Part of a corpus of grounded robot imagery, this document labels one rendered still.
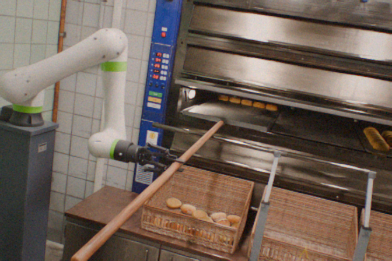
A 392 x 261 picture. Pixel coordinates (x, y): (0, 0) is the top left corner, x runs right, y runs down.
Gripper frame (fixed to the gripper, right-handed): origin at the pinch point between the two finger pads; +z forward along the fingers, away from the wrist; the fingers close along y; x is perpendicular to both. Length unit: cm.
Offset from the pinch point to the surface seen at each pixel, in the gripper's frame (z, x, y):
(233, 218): 18, -82, 53
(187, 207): -11, -81, 53
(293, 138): 43, -99, 0
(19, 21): -123, -57, -42
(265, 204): 37, -39, 23
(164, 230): -15, -50, 57
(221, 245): 19, -50, 56
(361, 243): 84, -40, 29
